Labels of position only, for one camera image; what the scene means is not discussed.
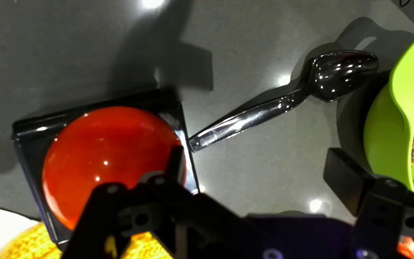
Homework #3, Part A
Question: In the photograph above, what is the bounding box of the black plastic spoon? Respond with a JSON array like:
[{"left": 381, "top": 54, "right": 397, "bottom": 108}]
[{"left": 189, "top": 50, "right": 380, "bottom": 152}]

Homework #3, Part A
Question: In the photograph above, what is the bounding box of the yellow knitted cloth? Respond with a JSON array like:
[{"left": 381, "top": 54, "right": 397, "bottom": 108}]
[{"left": 0, "top": 223, "right": 173, "bottom": 259}]

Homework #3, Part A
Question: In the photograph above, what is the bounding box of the red dome push button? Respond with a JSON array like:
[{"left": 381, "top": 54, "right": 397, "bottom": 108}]
[{"left": 42, "top": 106, "right": 182, "bottom": 230}]

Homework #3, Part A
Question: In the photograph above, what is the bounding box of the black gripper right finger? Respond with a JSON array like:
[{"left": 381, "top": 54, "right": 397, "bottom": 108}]
[{"left": 324, "top": 148, "right": 414, "bottom": 259}]

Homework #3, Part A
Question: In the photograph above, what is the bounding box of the black square button base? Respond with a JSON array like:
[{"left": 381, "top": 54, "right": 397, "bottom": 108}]
[{"left": 12, "top": 86, "right": 199, "bottom": 250}]

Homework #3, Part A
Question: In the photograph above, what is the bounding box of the lime green bowl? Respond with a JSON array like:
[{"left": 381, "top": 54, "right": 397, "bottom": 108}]
[{"left": 364, "top": 41, "right": 414, "bottom": 191}]

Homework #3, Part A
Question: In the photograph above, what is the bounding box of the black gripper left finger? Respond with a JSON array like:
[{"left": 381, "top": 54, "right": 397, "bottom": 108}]
[{"left": 62, "top": 146, "right": 246, "bottom": 259}]

